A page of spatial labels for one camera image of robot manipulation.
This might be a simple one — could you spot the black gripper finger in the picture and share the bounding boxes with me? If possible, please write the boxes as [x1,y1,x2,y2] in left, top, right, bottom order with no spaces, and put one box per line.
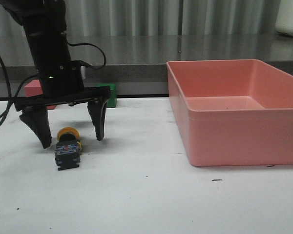
[87,96,108,141]
[20,106,51,149]

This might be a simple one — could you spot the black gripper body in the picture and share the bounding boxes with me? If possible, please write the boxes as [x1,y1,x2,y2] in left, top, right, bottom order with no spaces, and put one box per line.
[14,60,111,111]

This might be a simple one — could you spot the yellow mushroom push button switch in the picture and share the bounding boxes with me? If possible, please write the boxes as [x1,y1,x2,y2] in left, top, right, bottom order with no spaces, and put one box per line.
[55,127,82,171]

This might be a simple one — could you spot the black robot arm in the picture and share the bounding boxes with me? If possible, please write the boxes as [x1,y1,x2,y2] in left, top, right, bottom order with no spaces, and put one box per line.
[0,0,111,148]

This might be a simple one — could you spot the green cube block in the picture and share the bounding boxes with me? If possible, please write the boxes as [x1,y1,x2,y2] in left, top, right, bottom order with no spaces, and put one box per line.
[97,83,117,108]

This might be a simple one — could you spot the pink cube block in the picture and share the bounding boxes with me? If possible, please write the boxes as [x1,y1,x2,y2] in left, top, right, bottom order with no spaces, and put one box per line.
[24,79,43,98]

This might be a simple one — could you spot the grey pleated curtain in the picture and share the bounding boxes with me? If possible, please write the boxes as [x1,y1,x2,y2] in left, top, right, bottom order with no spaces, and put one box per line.
[0,0,281,38]

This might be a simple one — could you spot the pink plastic bin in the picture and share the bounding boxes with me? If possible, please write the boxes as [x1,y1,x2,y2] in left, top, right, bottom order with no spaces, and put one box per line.
[167,59,293,166]

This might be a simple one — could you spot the white appliance in background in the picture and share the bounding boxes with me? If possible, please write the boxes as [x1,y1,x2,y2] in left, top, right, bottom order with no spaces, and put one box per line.
[275,0,293,37]

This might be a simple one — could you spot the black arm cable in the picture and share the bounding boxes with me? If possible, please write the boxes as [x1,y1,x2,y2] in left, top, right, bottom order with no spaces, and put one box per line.
[0,36,107,135]

